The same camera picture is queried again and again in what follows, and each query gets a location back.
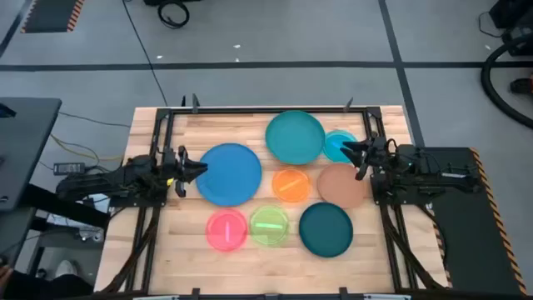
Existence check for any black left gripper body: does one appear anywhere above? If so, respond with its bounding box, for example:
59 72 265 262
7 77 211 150
163 145 192 198

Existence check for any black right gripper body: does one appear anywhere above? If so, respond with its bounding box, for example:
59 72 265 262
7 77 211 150
354 136 393 182

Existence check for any small clear cyan plastic plate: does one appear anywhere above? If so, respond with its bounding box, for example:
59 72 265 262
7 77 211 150
322 129 360 164

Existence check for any brown plastic plate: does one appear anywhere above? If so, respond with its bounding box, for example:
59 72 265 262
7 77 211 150
316 162 368 209

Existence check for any large light teal plastic plate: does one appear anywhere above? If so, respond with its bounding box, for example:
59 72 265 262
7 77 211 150
265 109 326 166

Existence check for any small clear orange plastic plate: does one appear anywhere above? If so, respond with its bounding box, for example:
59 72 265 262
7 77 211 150
271 167 312 204

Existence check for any dark teal plastic plate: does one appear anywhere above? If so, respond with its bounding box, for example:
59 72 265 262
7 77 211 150
298 202 355 258

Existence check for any large blue plastic plate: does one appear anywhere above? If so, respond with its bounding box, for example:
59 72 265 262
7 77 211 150
195 142 263 208

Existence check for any small clear pink plastic plate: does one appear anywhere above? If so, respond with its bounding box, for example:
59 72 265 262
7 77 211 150
205 208 249 253

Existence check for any small clear green plastic plate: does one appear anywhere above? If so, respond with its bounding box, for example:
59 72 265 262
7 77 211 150
249 204 291 247

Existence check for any black power adapter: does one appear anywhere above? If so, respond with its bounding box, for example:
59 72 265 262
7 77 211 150
52 161 87 176

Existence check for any large hazard-striped black mat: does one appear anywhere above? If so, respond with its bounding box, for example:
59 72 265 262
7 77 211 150
416 146 529 298

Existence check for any person's white shoe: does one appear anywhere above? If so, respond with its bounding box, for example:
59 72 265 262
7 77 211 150
53 259 79 279

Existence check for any dark grey desk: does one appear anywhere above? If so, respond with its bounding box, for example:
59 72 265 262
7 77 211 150
0 97 63 213

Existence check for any black red floor object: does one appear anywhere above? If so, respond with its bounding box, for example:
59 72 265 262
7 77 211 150
509 76 533 96

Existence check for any person's leg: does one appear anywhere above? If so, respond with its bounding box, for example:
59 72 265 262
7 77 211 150
0 272 95 300

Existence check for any black equipment pile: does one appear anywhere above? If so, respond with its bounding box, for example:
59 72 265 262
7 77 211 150
488 0 533 58

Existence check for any hazard-striped small floor mat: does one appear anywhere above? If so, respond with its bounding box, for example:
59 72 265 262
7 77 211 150
19 0 86 34

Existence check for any black left cable bundle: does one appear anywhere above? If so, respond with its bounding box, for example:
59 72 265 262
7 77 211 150
98 205 162 294

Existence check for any black cable bundle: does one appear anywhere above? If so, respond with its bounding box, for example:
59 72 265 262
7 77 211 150
98 205 162 294
380 203 443 291

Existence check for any black aluminium table frame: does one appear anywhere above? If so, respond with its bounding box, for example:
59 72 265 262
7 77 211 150
123 93 421 300

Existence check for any black right cable bundle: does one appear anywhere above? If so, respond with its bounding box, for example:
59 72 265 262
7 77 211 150
380 203 443 291

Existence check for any yellow cable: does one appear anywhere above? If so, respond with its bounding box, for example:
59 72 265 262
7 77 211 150
49 133 126 163

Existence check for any long black floor cable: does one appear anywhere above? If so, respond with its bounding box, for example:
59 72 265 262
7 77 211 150
122 0 169 108

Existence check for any thick black hose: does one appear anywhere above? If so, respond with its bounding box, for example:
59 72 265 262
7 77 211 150
480 34 533 131

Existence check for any coiled black cable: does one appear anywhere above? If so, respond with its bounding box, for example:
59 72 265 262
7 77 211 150
157 0 192 30

